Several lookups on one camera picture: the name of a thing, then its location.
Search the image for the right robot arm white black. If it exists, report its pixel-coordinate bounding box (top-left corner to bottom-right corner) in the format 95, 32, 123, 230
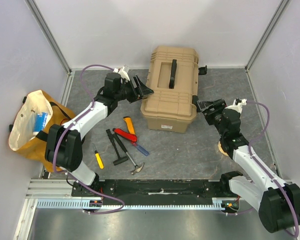
195, 98, 300, 238

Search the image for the yellow tote bag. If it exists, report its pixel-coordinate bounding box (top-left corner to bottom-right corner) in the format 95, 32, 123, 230
8, 90, 76, 172

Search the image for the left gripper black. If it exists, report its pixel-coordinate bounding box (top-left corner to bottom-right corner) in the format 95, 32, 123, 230
116, 76, 155, 105

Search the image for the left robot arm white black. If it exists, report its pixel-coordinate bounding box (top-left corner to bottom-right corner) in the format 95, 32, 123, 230
45, 72, 154, 197

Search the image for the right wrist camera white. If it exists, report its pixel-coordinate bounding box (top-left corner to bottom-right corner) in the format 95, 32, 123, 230
233, 98, 247, 113

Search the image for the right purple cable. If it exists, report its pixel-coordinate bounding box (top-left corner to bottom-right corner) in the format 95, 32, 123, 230
221, 99, 300, 238

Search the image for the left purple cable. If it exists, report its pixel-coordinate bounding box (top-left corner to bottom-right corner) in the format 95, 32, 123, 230
51, 64, 126, 216

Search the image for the red utility knife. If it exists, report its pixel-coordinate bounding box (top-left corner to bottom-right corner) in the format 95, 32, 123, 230
113, 128, 138, 143

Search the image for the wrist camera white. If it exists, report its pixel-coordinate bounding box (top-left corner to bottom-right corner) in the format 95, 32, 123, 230
233, 98, 247, 113
113, 65, 130, 81

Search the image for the tan plastic toolbox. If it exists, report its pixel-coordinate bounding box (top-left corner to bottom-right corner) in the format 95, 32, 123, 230
140, 45, 199, 133

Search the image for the blue handle screwdriver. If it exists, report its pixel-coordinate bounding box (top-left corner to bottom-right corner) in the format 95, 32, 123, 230
132, 142, 150, 156

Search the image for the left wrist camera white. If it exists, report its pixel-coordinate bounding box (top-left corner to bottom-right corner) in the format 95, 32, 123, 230
113, 65, 130, 81

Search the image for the yellow handle screwdriver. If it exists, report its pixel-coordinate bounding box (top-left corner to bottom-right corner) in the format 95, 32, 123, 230
93, 145, 104, 170

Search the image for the round yellow sponge disc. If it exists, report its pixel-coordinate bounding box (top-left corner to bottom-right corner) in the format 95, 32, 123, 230
218, 141, 228, 156

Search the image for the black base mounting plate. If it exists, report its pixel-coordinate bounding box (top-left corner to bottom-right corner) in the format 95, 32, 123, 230
71, 178, 243, 201

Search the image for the slotted cable duct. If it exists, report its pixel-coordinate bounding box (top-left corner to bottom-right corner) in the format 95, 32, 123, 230
36, 197, 227, 210

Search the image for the claw hammer black handle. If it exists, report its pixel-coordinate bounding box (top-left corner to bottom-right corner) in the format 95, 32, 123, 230
112, 133, 145, 175

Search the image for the purple cable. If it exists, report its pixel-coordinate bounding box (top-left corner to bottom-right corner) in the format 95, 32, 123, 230
51, 64, 126, 216
221, 99, 300, 238

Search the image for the blue white packet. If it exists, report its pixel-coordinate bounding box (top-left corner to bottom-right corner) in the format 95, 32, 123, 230
33, 112, 49, 135

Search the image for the black mallet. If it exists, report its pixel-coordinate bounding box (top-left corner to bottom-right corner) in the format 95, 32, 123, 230
106, 129, 128, 166

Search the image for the orange utility knife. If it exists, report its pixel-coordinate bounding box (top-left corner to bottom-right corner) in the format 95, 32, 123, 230
123, 116, 136, 135

